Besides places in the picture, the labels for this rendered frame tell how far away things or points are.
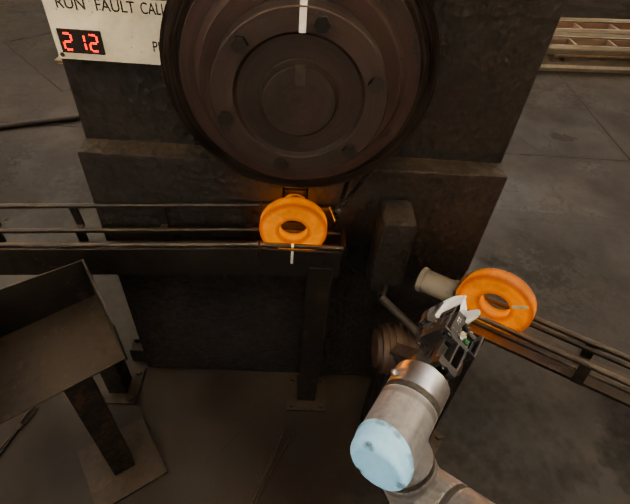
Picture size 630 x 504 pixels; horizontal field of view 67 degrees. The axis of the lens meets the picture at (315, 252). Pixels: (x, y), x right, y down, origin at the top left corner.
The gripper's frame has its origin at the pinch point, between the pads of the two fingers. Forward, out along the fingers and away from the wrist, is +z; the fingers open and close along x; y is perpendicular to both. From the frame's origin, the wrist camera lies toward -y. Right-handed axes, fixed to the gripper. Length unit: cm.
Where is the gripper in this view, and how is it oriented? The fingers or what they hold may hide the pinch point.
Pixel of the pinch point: (457, 303)
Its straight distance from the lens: 93.1
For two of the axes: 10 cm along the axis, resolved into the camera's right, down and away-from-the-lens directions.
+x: -6.9, -7.2, -0.4
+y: 4.8, -4.2, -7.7
